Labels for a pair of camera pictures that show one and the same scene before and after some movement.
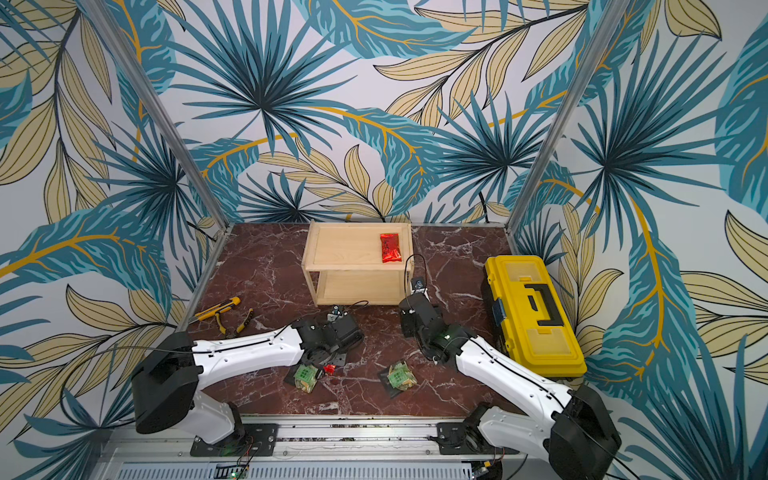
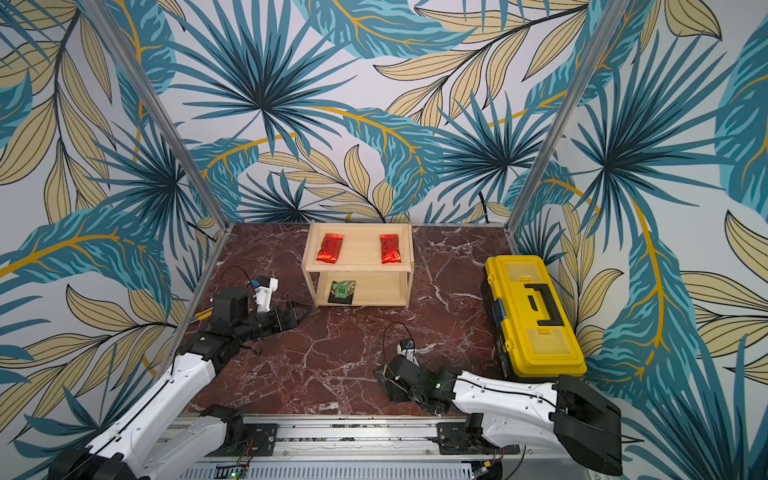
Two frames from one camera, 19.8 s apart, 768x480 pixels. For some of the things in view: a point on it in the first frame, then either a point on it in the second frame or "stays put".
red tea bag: [390, 248] stays put
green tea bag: [305, 377] -> [342, 292]
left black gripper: [341, 360] -> [290, 322]
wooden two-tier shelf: [343, 266] stays put
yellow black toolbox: [531, 315] stays put
